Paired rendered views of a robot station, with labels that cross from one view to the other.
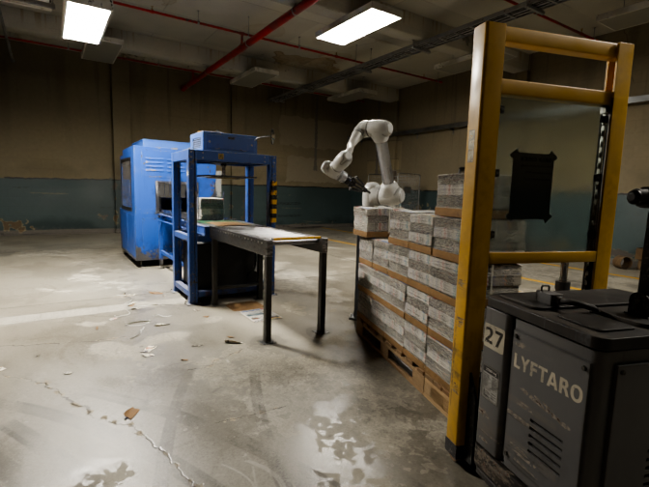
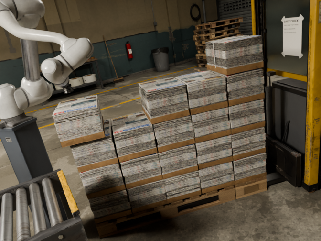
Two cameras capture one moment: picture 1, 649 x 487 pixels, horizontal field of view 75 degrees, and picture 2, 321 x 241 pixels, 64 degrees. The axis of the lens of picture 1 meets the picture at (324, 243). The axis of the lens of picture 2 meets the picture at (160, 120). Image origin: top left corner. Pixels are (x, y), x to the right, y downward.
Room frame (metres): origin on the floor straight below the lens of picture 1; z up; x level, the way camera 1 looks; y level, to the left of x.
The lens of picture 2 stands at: (2.65, 1.22, 1.47)
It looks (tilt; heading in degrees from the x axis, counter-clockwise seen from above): 20 degrees down; 277
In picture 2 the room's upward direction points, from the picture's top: 10 degrees counter-clockwise
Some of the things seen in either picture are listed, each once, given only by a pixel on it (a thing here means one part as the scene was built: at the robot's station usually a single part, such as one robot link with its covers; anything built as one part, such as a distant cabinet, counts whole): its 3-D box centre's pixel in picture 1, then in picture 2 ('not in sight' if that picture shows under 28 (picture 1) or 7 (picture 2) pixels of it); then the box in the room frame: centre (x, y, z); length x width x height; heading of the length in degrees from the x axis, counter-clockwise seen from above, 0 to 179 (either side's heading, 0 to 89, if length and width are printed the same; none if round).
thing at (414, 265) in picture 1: (409, 300); (157, 163); (2.98, -0.63, 0.42); 1.17 x 0.39 x 0.83; 16
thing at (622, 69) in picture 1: (596, 243); (260, 65); (1.95, -1.27, 0.97); 0.09 x 0.09 x 1.75; 16
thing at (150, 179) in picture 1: (168, 195); not in sight; (6.99, 2.59, 1.04); 1.51 x 1.30 x 2.07; 33
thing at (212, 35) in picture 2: not in sight; (219, 43); (1.50, -7.28, 0.65); 1.33 x 0.94 x 1.30; 37
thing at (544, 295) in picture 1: (569, 300); not in sight; (1.48, -0.89, 0.82); 0.18 x 0.14 x 0.08; 16
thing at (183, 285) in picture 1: (223, 259); not in sight; (4.70, 1.13, 0.38); 0.94 x 0.69 x 0.63; 123
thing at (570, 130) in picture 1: (548, 175); (285, 30); (1.84, -0.95, 1.27); 0.57 x 0.01 x 0.65; 106
